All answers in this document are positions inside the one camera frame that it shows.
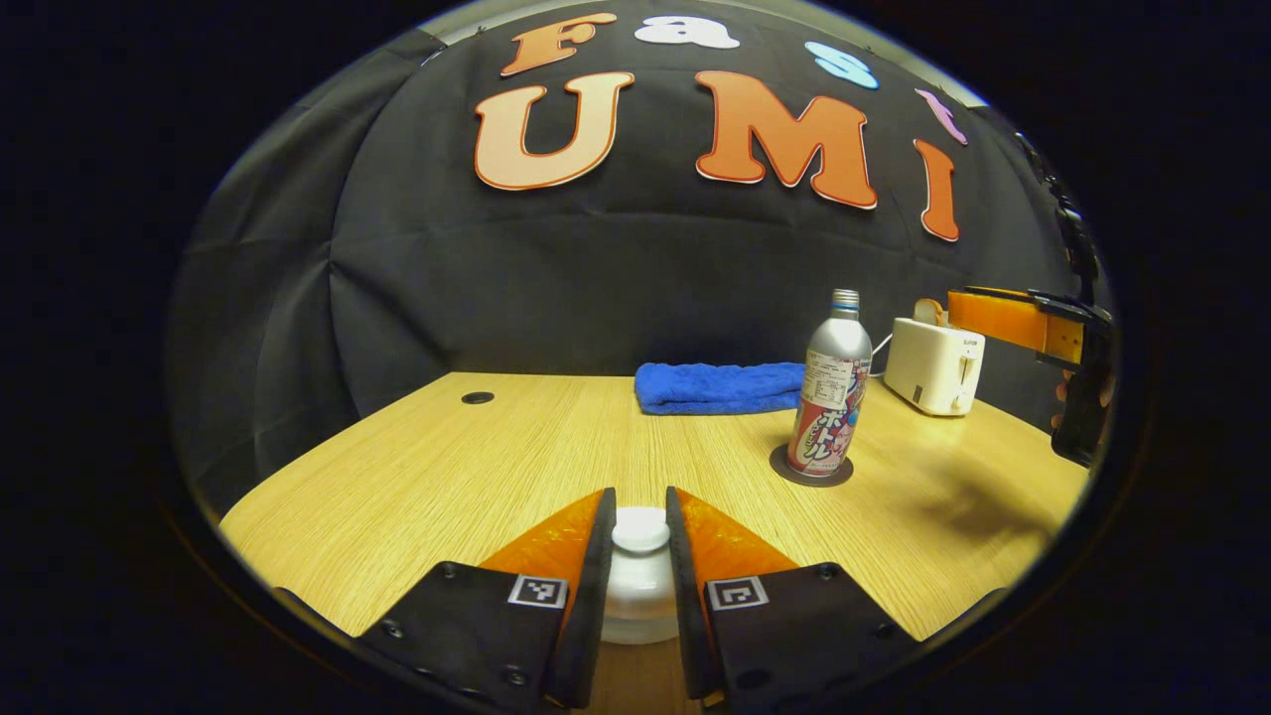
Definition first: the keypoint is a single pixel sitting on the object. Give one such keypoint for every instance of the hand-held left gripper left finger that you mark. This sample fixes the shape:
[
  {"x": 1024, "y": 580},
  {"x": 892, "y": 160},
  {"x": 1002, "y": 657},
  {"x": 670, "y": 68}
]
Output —
[{"x": 594, "y": 616}]

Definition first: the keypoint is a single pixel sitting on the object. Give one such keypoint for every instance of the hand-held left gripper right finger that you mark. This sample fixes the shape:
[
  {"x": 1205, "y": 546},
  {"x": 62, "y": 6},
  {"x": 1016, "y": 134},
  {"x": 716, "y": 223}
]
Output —
[{"x": 687, "y": 626}]

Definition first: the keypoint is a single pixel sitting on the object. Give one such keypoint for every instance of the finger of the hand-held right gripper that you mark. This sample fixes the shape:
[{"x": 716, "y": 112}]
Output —
[{"x": 993, "y": 316}]

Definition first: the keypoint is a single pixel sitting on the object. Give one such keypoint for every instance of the white teacup lid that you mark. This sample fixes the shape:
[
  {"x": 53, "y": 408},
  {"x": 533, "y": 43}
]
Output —
[{"x": 640, "y": 586}]

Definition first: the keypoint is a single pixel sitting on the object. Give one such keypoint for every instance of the dark round coaster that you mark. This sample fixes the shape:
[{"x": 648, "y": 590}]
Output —
[{"x": 784, "y": 472}]

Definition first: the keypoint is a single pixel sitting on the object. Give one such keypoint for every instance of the silver water bottle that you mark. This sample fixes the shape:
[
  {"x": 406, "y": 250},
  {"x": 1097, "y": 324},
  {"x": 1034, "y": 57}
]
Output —
[{"x": 829, "y": 397}]

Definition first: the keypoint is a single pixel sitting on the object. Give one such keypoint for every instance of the toasted bread slice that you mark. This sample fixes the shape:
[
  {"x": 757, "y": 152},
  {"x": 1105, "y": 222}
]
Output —
[{"x": 931, "y": 313}]

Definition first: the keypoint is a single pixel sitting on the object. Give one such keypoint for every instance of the white toaster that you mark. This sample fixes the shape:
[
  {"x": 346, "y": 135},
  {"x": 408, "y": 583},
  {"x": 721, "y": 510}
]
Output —
[{"x": 928, "y": 367}]

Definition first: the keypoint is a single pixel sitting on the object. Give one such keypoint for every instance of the blue towel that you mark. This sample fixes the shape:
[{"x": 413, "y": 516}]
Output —
[{"x": 715, "y": 387}]

